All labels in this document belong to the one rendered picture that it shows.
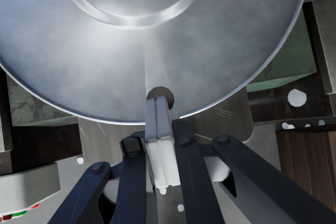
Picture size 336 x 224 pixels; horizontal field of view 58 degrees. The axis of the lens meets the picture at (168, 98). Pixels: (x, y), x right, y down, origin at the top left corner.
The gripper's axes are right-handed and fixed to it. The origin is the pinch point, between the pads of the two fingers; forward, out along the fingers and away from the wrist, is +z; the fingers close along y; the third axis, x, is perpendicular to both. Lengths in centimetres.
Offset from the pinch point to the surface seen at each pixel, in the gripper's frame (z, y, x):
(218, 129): 4.4, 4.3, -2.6
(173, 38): 7.5, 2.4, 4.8
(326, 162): 40, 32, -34
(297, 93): 17.3, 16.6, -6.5
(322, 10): 21.8, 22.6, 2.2
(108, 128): 5.2, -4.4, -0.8
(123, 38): 7.9, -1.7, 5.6
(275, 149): 70, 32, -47
